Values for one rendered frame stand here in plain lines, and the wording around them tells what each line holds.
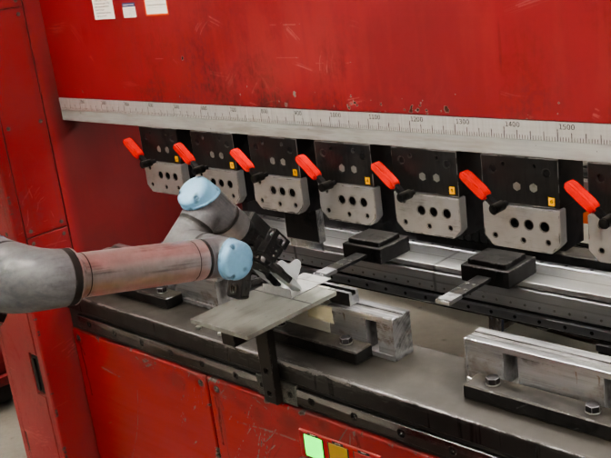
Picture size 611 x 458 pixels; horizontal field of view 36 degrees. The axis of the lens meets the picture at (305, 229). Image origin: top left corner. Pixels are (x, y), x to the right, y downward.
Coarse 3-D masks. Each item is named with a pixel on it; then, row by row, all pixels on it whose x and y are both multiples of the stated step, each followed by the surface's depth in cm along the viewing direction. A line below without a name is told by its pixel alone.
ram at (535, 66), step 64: (64, 0) 237; (128, 0) 218; (192, 0) 203; (256, 0) 189; (320, 0) 177; (384, 0) 166; (448, 0) 157; (512, 0) 149; (576, 0) 141; (64, 64) 246; (128, 64) 226; (192, 64) 209; (256, 64) 194; (320, 64) 182; (384, 64) 171; (448, 64) 161; (512, 64) 152; (576, 64) 144; (192, 128) 216; (256, 128) 200; (320, 128) 187
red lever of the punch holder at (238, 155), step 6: (234, 150) 202; (240, 150) 203; (234, 156) 202; (240, 156) 201; (240, 162) 201; (246, 162) 201; (246, 168) 200; (252, 168) 201; (252, 174) 200; (258, 174) 199; (264, 174) 200; (252, 180) 199; (258, 180) 199
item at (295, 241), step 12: (288, 216) 206; (300, 216) 203; (312, 216) 201; (288, 228) 207; (300, 228) 205; (312, 228) 202; (324, 228) 202; (300, 240) 207; (312, 240) 203; (324, 240) 203
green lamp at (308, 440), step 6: (306, 438) 178; (312, 438) 177; (306, 444) 178; (312, 444) 177; (318, 444) 176; (306, 450) 179; (312, 450) 178; (318, 450) 177; (312, 456) 178; (318, 456) 177
